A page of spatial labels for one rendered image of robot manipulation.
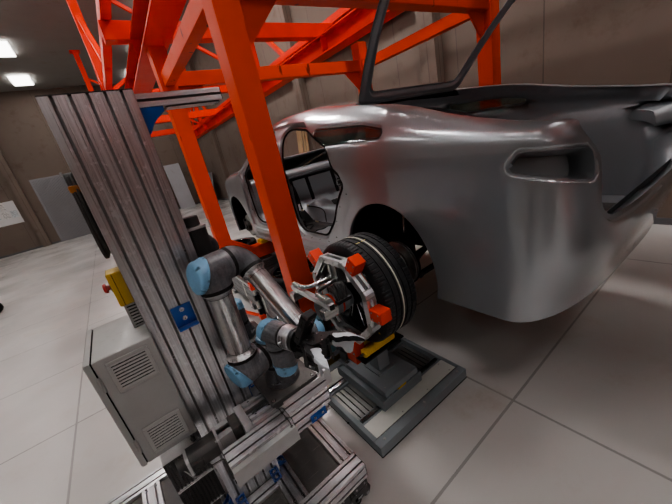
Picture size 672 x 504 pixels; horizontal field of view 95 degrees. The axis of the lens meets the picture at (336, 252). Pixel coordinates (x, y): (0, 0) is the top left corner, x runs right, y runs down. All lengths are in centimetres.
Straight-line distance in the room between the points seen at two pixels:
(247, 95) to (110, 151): 104
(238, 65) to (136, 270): 132
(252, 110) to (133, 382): 152
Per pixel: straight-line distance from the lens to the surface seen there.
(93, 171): 126
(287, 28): 542
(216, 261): 112
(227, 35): 216
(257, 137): 207
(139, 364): 135
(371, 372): 228
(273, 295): 113
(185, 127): 395
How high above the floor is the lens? 174
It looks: 19 degrees down
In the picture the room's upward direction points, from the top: 13 degrees counter-clockwise
